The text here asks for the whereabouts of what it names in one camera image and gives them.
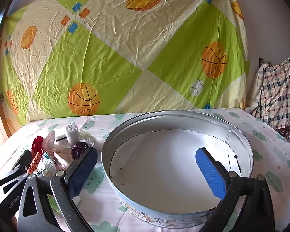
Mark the clear plastic bag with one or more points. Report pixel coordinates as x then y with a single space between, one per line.
91 140

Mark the round metal cookie tin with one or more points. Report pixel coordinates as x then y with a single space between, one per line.
159 162

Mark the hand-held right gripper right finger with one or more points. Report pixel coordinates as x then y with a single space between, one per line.
210 174

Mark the white towel with pink edge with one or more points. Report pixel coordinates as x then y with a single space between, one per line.
49 139

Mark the plaid cloth bag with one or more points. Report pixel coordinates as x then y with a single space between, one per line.
280 89

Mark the basketball print bed sheet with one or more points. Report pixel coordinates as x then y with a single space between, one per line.
111 41

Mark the pale pink cloth pouch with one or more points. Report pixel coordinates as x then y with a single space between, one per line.
62 162

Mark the white sponge with black stripe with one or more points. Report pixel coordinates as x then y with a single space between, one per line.
61 136

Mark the cream cloth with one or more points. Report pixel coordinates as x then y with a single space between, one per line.
254 87

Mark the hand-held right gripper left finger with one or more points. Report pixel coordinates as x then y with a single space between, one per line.
83 174

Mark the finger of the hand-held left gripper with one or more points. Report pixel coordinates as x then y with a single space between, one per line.
23 160

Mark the red satin cloth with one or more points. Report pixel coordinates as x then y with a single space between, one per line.
37 145

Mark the purple velvet scrunchie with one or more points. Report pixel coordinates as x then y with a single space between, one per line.
78 149

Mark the cloud print tablecloth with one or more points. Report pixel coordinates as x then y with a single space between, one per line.
268 154

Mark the white green tissue packet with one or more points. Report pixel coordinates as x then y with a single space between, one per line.
46 164

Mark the white gauze roll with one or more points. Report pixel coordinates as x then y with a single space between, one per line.
72 135

